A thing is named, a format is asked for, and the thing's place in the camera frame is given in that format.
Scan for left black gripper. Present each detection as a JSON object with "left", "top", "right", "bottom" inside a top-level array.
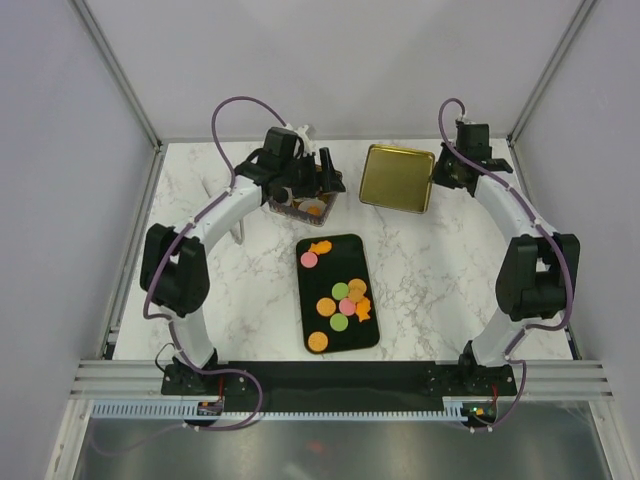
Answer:
[{"left": 279, "top": 149, "right": 344, "bottom": 201}]

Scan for square cookie tin box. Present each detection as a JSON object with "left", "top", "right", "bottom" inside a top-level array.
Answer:
[{"left": 267, "top": 168, "right": 341, "bottom": 227}]

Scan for gold tin lid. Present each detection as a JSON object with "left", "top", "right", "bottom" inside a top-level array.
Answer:
[{"left": 359, "top": 144, "right": 435, "bottom": 214}]

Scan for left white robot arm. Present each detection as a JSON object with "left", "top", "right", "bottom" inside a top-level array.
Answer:
[{"left": 139, "top": 127, "right": 346, "bottom": 394}]

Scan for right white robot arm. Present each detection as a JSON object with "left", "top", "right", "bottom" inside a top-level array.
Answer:
[{"left": 432, "top": 119, "right": 580, "bottom": 395}]

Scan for orange fish cookie upper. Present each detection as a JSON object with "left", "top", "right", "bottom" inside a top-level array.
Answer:
[{"left": 308, "top": 240, "right": 333, "bottom": 256}]

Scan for orange fish cookie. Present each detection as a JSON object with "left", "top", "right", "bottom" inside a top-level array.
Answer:
[
  {"left": 308, "top": 240, "right": 333, "bottom": 256},
  {"left": 355, "top": 297, "right": 372, "bottom": 323}
]

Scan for pink round cookie upper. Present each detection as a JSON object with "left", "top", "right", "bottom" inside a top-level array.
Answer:
[{"left": 300, "top": 251, "right": 318, "bottom": 269}]

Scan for pink round cookie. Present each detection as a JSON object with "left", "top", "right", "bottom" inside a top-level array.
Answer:
[
  {"left": 338, "top": 297, "right": 356, "bottom": 316},
  {"left": 300, "top": 251, "right": 318, "bottom": 269}
]

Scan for dotted tan cookie upper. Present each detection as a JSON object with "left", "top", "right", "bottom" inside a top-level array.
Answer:
[{"left": 348, "top": 278, "right": 367, "bottom": 293}]

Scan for dotted tan cookie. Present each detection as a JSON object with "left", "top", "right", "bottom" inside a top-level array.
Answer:
[
  {"left": 348, "top": 278, "right": 367, "bottom": 293},
  {"left": 316, "top": 297, "right": 337, "bottom": 317}
]

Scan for green round cookie upper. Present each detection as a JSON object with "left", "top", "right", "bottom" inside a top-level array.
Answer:
[{"left": 331, "top": 282, "right": 350, "bottom": 300}]

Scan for green round cookie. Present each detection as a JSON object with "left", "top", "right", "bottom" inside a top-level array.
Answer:
[
  {"left": 331, "top": 282, "right": 350, "bottom": 300},
  {"left": 329, "top": 313, "right": 349, "bottom": 332}
]

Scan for tan leaf cookie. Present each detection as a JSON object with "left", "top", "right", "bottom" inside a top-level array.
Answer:
[{"left": 347, "top": 289, "right": 365, "bottom": 304}]

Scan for dotted tan cookie middle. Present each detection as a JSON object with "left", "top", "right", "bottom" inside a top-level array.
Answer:
[{"left": 316, "top": 297, "right": 337, "bottom": 317}]

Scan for pink round cookie lower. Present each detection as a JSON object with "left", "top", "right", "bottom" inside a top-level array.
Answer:
[{"left": 338, "top": 297, "right": 356, "bottom": 316}]

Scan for orange fish cookie lower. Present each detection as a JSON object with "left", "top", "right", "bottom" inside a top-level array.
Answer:
[{"left": 355, "top": 297, "right": 372, "bottom": 323}]

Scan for black rectangular tray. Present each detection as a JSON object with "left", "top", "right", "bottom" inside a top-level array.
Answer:
[{"left": 295, "top": 234, "right": 381, "bottom": 355}]

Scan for green round cookie lower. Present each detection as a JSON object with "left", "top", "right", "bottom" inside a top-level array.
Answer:
[{"left": 329, "top": 313, "right": 349, "bottom": 332}]

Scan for dotted orange cookie bottom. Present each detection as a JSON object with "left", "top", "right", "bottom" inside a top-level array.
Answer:
[{"left": 307, "top": 331, "right": 329, "bottom": 354}]

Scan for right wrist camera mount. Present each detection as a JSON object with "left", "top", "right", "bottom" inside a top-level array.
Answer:
[{"left": 455, "top": 114, "right": 474, "bottom": 125}]

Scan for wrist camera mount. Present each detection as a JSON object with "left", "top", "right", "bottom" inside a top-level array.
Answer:
[
  {"left": 285, "top": 123, "right": 315, "bottom": 155},
  {"left": 455, "top": 114, "right": 474, "bottom": 125}
]

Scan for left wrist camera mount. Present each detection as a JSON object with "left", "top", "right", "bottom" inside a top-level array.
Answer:
[{"left": 285, "top": 123, "right": 315, "bottom": 155}]

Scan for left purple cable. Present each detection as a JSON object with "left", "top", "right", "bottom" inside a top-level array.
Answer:
[{"left": 142, "top": 95, "right": 291, "bottom": 371}]

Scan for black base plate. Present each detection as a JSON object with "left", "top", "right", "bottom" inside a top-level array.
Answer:
[{"left": 161, "top": 361, "right": 516, "bottom": 412}]

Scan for grey slotted cable duct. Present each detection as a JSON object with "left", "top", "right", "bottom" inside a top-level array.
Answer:
[{"left": 90, "top": 397, "right": 469, "bottom": 423}]

